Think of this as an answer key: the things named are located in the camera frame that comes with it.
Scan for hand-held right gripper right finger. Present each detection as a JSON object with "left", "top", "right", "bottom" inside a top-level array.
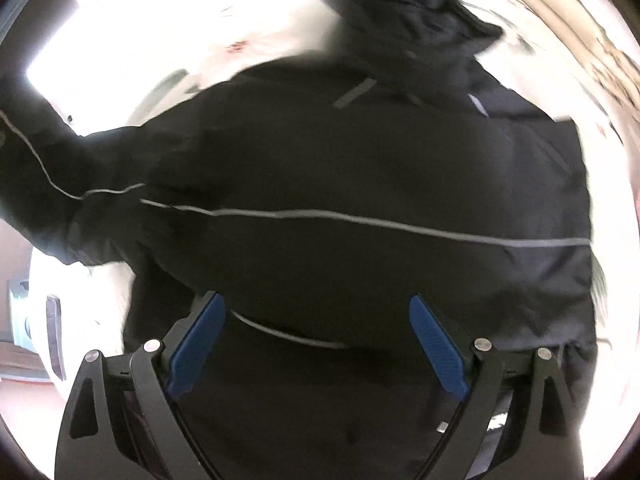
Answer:
[{"left": 407, "top": 294, "right": 586, "bottom": 480}]

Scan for black jacket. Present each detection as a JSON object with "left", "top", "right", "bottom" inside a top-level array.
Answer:
[{"left": 0, "top": 0, "right": 601, "bottom": 480}]

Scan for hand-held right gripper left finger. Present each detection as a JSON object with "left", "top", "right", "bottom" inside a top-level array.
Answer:
[{"left": 54, "top": 290, "right": 227, "bottom": 480}]

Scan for white rounded object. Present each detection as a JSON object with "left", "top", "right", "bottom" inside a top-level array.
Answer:
[{"left": 27, "top": 255, "right": 133, "bottom": 398}]

